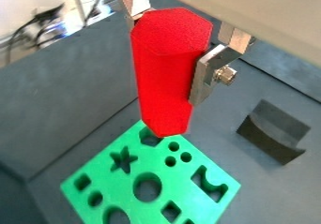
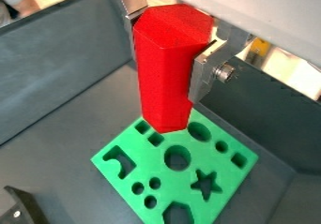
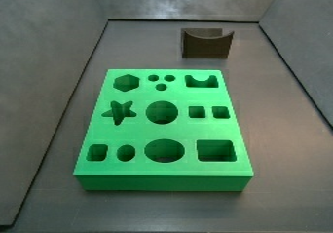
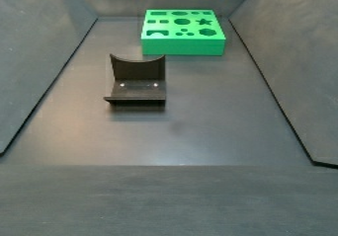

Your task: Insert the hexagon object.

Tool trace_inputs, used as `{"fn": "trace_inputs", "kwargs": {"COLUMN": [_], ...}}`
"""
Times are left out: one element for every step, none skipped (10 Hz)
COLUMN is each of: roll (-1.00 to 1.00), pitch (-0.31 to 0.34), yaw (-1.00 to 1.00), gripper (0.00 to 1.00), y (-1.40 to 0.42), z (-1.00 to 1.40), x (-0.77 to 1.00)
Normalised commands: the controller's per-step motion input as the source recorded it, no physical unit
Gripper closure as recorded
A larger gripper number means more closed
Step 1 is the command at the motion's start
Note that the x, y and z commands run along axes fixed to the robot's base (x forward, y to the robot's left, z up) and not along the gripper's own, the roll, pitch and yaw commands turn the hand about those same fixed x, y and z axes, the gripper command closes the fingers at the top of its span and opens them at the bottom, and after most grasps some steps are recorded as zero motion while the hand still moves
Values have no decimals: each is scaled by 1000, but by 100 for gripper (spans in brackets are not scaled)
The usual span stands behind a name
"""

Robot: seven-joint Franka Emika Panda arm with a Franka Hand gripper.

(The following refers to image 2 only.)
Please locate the green shape sorting board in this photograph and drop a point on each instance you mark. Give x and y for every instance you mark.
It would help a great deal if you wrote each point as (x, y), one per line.
(175, 177)

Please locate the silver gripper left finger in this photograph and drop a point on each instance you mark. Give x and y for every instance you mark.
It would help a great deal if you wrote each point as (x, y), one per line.
(132, 9)

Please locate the grey plastic bin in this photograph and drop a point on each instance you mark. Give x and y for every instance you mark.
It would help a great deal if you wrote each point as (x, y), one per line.
(68, 98)

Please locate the red hexagonal prism block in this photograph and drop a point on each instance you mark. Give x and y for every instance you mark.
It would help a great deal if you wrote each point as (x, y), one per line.
(169, 34)

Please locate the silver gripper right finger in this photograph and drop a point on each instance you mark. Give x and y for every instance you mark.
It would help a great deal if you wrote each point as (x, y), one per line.
(210, 65)

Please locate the black bracket with screw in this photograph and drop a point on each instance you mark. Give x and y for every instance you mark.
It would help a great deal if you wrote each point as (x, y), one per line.
(25, 212)

